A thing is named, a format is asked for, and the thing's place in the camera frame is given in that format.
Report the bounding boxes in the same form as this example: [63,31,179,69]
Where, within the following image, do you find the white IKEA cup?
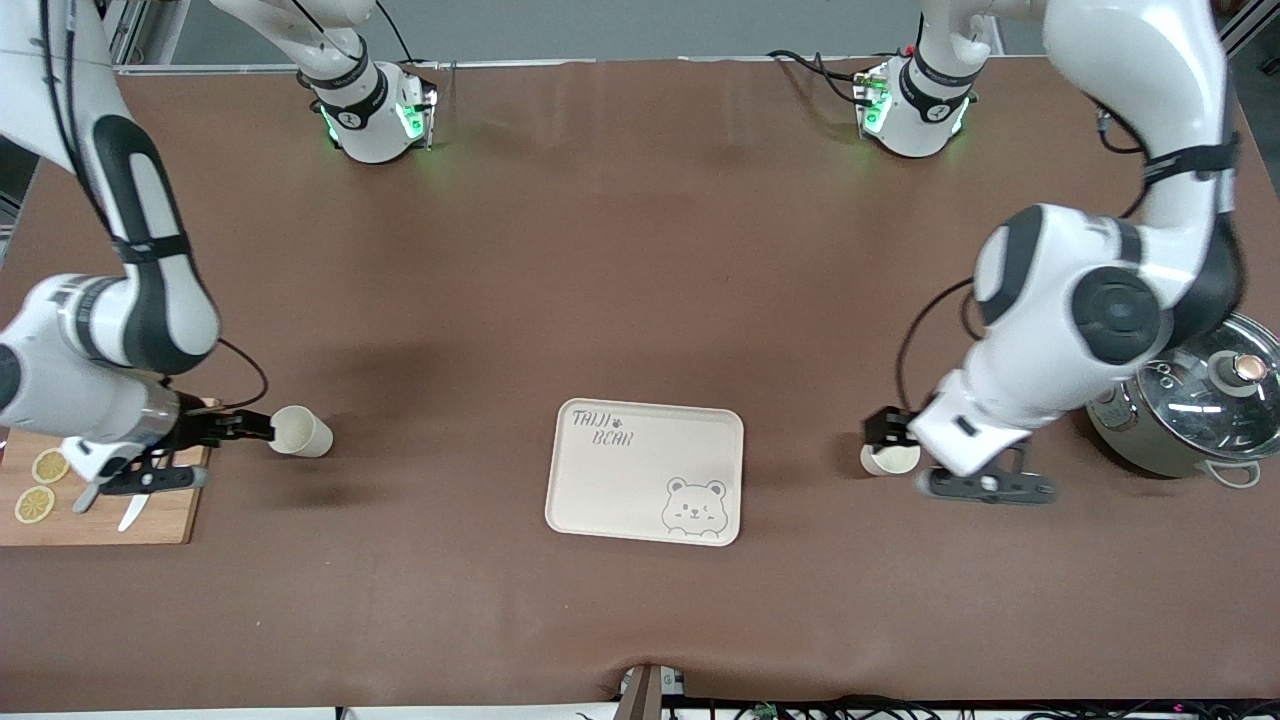
[267,404,335,459]
[860,440,922,478]

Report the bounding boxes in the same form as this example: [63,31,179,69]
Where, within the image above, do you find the bamboo cutting board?
[0,398,219,547]

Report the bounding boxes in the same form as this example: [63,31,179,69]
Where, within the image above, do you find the grey electric cooking pot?
[1084,310,1280,490]

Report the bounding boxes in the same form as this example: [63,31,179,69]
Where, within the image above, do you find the beige bear print tray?
[545,399,745,548]

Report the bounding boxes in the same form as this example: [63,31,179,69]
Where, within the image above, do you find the glass pot lid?
[1128,311,1280,462]

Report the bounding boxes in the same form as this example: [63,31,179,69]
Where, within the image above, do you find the metal table edge clamp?
[613,663,687,720]

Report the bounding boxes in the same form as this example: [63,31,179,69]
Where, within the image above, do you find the black base cable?
[767,48,873,107]

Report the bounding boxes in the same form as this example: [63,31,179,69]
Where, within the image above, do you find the aluminium frame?
[100,0,187,73]

